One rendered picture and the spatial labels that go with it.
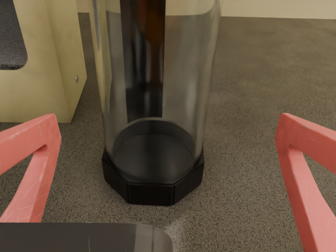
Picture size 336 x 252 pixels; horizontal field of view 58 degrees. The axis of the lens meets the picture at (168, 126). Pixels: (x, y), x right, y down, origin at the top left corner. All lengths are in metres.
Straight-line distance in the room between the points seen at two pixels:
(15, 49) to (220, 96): 0.26
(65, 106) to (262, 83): 0.29
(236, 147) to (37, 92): 0.23
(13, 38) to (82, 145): 0.16
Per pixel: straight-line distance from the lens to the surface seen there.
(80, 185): 0.31
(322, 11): 0.85
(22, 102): 0.38
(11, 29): 0.46
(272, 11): 0.80
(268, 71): 0.52
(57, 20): 0.35
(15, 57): 0.38
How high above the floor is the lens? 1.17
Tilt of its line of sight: 39 degrees down
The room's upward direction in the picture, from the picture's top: 3 degrees clockwise
